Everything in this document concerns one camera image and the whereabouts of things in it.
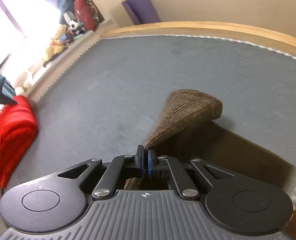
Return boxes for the red folded blanket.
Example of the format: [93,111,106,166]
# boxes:
[0,95,39,189]

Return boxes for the panda plush toy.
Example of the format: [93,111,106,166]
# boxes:
[68,19,86,35]

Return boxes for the brown corduroy pants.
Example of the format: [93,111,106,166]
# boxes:
[124,89,296,192]

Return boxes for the white plush toy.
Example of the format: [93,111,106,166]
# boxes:
[13,71,33,96]

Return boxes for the yellow bear plush toy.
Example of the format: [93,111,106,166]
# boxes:
[53,24,68,46]
[43,42,64,62]

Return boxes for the wooden bed frame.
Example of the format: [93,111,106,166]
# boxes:
[101,21,296,65]

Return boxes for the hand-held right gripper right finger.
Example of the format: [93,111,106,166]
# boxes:
[147,149,230,197]

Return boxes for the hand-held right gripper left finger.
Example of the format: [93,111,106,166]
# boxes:
[57,145,144,200]

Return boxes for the purple foam mat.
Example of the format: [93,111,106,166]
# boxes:
[121,0,161,26]

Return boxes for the maroon cushion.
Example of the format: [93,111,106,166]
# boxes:
[74,0,105,32]

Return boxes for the dark teal shark plush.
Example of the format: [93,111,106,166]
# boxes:
[0,77,18,106]

